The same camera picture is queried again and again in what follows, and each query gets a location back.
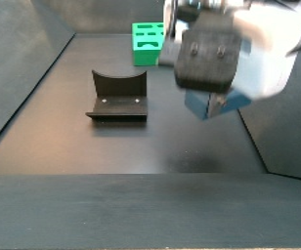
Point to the green foam shape board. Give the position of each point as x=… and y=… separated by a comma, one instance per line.
x=148, y=39

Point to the black curved fixture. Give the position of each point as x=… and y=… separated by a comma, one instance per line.
x=121, y=96

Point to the blue rectangular block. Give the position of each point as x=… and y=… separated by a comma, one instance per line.
x=197, y=102

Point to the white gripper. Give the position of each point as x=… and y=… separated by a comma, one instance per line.
x=269, y=25

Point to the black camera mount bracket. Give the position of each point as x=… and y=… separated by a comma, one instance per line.
x=206, y=64

